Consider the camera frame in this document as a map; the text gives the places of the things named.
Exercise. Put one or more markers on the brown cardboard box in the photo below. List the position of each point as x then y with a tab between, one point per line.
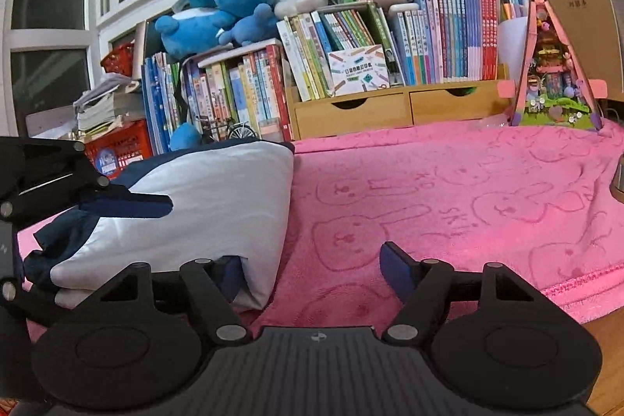
590	21

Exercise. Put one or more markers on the stack of papers and booklets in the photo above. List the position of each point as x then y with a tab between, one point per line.
102	109

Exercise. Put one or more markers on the miniature bicycle model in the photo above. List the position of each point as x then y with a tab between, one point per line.
239	132

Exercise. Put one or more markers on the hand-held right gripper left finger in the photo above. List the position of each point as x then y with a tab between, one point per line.
229	277

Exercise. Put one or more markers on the dark round object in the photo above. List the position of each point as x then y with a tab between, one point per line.
618	179

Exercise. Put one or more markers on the red plastic crate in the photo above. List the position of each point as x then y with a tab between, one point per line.
126	148

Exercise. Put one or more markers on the navy and white jacket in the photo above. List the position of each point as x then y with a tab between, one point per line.
209	201

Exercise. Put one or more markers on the white pencil-print box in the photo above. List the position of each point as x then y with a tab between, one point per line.
358	72

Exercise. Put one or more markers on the triangular pink dollhouse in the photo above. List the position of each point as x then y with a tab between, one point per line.
551	75

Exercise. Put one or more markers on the row of mixed picture books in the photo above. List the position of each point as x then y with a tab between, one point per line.
243	94

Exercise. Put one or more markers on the pink rabbit-pattern blanket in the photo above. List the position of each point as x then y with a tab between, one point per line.
438	201

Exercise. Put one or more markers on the row of green-spined books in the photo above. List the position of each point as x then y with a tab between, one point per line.
312	50

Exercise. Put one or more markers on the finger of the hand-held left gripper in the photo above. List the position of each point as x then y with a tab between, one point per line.
136	206
34	304

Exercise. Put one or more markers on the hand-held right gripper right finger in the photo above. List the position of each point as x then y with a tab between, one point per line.
395	272

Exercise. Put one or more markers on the small blue plush toy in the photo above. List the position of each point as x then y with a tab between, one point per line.
185	136

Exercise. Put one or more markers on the row of pink and blue books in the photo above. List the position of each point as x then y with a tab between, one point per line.
448	36

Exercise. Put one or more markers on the row of tall blue books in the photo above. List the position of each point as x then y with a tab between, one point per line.
158	104

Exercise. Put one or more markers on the wooden drawer organizer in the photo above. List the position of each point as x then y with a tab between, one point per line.
360	114

